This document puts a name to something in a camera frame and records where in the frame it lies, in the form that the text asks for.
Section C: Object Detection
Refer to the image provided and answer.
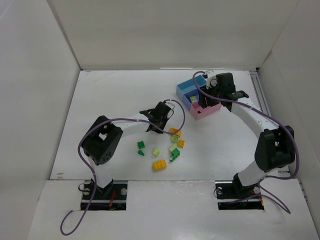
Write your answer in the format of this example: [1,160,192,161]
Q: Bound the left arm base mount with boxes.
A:
[78,179,128,211]

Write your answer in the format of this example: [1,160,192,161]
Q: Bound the pale green small lego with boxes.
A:
[152,148,160,157]

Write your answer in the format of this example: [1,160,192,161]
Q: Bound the pale green long lego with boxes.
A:
[169,143,177,152]

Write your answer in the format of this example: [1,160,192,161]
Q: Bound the dark green stepped lego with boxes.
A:
[169,148,180,162]

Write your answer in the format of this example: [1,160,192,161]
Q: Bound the dark green sloped lego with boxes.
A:
[137,150,145,156]

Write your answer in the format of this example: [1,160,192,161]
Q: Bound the yellow large lego brick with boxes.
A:
[152,160,167,172]

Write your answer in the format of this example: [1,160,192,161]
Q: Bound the light blue container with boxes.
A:
[176,75,207,100]

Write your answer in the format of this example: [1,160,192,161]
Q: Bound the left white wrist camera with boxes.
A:
[163,99,176,119]

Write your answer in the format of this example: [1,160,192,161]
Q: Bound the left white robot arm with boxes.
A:
[81,101,174,198]

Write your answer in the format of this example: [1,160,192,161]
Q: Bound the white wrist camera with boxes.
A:
[202,70,217,89]
[163,99,176,119]

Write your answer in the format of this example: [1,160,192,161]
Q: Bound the lime green lego brick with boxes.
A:
[171,134,180,143]

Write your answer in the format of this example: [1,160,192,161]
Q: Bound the small orange lego brick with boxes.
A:
[177,140,185,148]

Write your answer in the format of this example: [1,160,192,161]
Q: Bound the small dark green lego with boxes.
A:
[137,141,145,150]

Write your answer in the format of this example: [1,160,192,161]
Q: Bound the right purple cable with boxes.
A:
[192,70,301,215]

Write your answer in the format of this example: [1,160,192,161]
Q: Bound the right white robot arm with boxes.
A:
[194,71,298,199]

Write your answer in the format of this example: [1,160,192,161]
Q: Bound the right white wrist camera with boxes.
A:
[202,70,217,89]

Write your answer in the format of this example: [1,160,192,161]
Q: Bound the aluminium rail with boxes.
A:
[249,70,285,161]

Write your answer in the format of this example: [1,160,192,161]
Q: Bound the dark blue container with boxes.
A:
[182,89,199,110]

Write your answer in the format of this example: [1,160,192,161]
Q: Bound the pale green rounded lego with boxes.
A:
[190,96,197,103]

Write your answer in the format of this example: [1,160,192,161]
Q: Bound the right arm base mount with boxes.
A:
[213,180,265,211]

